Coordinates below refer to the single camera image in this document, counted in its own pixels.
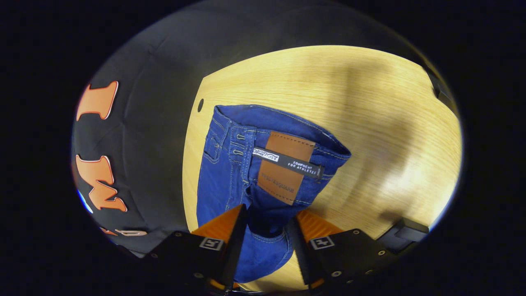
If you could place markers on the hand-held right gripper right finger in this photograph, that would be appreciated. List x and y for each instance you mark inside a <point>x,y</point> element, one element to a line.
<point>300,250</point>

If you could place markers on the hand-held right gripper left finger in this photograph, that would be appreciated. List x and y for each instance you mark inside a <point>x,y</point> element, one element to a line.
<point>236,246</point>

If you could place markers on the blue denim jeans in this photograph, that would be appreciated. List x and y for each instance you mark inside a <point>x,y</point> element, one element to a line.
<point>230,185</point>

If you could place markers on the black box-shaped object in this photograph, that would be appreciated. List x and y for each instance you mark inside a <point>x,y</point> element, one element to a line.
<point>409,232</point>

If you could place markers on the black table grommet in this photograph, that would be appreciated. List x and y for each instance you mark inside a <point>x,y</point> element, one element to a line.
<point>200,105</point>

